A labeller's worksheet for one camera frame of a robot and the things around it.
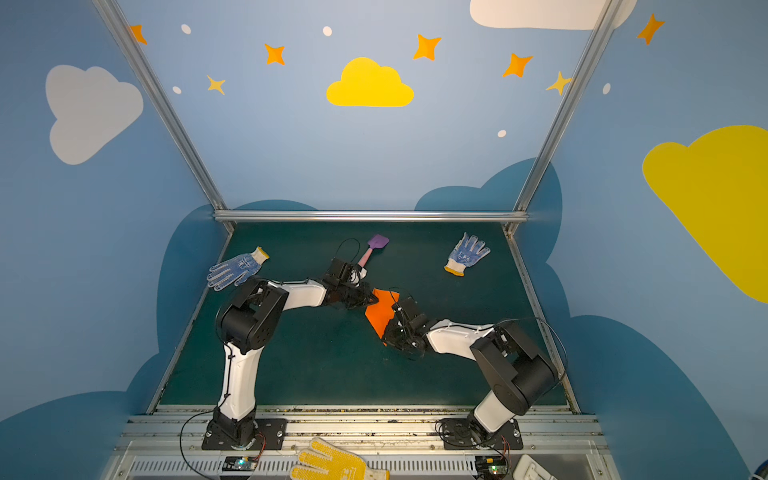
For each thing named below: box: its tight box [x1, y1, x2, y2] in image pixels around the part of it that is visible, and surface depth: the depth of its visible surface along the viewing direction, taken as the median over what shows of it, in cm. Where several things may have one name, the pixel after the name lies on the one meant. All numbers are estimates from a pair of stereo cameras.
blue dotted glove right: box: [444, 232, 491, 277], surface depth 114 cm
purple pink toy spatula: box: [358, 234, 390, 268], surface depth 117 cm
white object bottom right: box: [512, 454, 558, 480], surface depth 70 cm
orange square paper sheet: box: [365, 288, 400, 339], surface depth 101 cm
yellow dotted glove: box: [290, 437, 391, 480], surface depth 72 cm
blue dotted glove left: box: [207, 246, 270, 292], surface depth 110 cm
